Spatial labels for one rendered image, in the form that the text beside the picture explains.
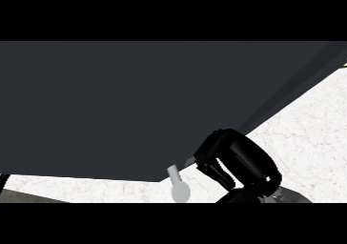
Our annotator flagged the dark grey cabinet door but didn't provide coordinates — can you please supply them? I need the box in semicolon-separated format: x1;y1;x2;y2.
0;40;347;183

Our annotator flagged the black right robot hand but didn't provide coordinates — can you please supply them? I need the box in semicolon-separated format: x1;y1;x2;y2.
192;128;283;204

